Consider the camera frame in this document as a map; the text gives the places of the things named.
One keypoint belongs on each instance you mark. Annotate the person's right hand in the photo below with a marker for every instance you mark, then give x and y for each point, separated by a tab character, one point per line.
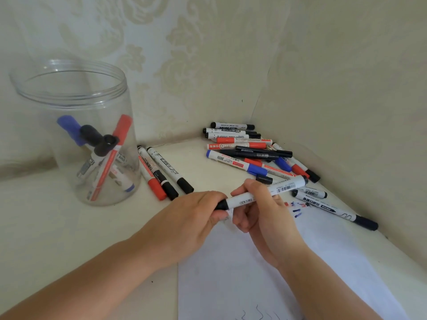
273	226

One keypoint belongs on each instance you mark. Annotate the person's left hand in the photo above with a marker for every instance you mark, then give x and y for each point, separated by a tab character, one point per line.
180	229

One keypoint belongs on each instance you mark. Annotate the worn white black-ended marker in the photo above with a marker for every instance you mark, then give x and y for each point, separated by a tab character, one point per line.
170	191

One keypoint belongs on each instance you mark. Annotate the long white black-cap marker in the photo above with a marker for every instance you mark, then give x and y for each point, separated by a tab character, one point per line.
313	193
333	209
287	187

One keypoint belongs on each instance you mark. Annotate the red cap white barrel marker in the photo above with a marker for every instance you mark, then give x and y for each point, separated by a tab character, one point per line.
158	191

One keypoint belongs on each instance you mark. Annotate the white marker chunky black cap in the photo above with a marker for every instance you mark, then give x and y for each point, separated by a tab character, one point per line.
106	144
90	133
166	168

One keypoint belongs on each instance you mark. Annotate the white paper sheet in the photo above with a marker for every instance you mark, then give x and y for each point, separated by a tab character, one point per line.
233	279

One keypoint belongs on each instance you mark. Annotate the pile of assorted markers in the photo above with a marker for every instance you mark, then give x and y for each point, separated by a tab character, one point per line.
227	140

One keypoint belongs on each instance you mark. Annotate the slim red striped marker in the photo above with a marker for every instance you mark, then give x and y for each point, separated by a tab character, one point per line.
122	126

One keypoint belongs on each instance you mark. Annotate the transparent plastic jar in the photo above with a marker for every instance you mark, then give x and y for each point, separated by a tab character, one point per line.
110	96

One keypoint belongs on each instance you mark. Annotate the blue cap gold label marker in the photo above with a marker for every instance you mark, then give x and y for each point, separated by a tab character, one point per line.
68	124

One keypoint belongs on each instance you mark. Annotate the person's left forearm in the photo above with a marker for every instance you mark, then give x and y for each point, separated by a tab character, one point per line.
83	289

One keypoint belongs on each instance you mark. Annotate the person's right forearm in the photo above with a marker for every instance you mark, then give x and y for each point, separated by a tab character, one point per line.
327	289

